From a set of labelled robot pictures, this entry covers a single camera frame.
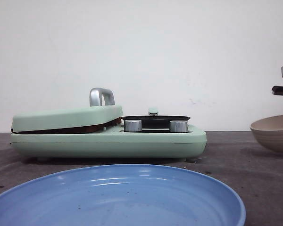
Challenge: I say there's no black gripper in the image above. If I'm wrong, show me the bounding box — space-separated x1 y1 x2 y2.
272 86 283 96

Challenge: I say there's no beige ribbed bowl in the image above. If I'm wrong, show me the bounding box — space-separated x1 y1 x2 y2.
250 115 283 153

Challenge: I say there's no white bread slice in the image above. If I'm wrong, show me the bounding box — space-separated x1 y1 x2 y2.
11 125 105 134
93 118 121 129

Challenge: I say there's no mint green hinged lid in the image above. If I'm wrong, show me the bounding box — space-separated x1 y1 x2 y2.
11 88 123 132

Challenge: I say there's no mint green breakfast maker base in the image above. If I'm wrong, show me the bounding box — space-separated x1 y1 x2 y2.
10 125 207 158

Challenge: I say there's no right silver control knob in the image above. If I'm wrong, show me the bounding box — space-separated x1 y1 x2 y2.
169 120 188 133

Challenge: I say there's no silver control knob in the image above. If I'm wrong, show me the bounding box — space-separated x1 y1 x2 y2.
124 120 142 132
169 120 188 133

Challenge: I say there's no black round frying pan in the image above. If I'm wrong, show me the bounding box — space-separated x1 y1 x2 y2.
121 114 190 129

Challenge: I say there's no left silver control knob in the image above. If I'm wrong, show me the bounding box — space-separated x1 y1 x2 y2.
124 120 142 132

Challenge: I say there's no blue round plate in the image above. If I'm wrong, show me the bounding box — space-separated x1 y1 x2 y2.
0 164 246 226

